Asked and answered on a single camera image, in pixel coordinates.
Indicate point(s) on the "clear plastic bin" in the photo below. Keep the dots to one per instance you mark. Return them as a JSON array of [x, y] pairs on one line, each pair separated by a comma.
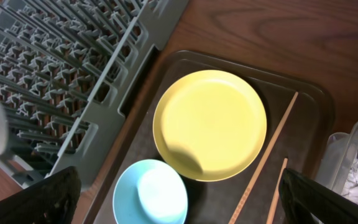
[[340, 158]]

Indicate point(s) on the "grey dish rack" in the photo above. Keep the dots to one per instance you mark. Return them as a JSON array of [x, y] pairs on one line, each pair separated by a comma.
[[66, 70]]

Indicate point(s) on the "yellow plate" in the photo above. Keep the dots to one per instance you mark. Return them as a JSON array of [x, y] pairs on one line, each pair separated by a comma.
[[209, 125]]

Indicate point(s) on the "light blue bowl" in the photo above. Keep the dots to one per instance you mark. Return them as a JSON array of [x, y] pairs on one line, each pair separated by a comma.
[[150, 191]]

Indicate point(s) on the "brown serving tray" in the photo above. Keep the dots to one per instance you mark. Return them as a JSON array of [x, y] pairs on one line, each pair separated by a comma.
[[299, 114]]

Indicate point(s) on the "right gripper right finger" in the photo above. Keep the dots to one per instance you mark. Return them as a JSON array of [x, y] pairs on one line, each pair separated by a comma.
[[305, 200]]

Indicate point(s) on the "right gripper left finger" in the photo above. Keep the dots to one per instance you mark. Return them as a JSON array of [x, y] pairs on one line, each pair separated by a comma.
[[52, 200]]

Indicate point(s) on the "right wooden chopstick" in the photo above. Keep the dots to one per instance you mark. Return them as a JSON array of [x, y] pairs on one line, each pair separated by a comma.
[[274, 202]]

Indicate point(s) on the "left wooden chopstick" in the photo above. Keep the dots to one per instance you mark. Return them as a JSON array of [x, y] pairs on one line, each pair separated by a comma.
[[262, 162]]

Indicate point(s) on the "wooden chopstick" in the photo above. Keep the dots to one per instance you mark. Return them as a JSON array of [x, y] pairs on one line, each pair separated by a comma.
[[262, 162], [274, 202]]

